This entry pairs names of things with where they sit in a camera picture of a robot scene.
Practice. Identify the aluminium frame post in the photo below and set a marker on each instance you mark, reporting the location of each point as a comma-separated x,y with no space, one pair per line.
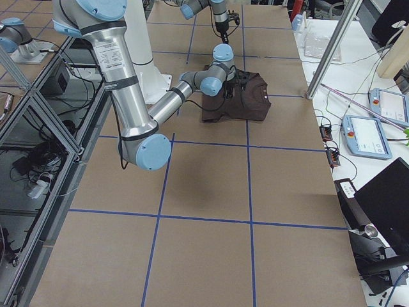
350,10

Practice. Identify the pink metal rod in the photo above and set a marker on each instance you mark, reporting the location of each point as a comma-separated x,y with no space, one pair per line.
379,116

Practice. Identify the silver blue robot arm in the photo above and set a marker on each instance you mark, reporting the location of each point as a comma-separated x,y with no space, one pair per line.
190,8
118,34

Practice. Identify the black laptop monitor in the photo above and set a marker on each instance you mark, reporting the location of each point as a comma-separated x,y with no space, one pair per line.
384,200

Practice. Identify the teach pendant tablet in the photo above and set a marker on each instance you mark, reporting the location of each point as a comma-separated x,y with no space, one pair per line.
393,106
365,137

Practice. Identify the far teach pendant tablet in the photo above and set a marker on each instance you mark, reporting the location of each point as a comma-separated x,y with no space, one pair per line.
393,106

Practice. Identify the black box with white label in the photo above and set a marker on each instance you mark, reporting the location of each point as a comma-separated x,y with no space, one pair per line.
353,213

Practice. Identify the dark brown t-shirt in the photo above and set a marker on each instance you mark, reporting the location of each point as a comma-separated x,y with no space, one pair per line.
253,104

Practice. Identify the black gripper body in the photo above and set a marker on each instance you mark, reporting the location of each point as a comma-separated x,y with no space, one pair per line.
231,82
222,32

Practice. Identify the clear plastic bag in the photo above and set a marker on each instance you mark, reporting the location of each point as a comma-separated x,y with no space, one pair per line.
315,45

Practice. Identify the white pedestal column with base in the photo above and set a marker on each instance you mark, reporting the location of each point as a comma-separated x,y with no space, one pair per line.
153,84

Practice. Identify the near teach pendant tablet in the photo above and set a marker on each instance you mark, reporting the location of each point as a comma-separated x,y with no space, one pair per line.
365,137

